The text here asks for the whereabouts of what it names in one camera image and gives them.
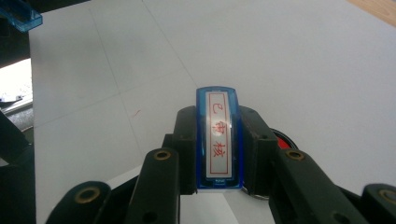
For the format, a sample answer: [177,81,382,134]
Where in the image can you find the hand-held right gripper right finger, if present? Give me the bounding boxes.
[238,105,280,199]

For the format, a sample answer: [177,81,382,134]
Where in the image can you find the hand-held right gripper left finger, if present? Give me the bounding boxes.
[162,105,199,196]

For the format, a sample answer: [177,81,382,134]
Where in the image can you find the round red ink pad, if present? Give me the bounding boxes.
[242,127,299,200]

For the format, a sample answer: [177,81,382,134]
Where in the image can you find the blue transparent stamp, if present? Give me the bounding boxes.
[195,86,245,190]

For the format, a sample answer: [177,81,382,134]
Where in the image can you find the white paper sheet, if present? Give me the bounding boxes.
[106,164,276,224]

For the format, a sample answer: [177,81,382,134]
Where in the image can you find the blue transparent stamp cap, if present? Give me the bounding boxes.
[0,0,44,34]

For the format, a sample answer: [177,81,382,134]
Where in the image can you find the wooden board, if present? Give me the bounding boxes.
[346,0,396,28]

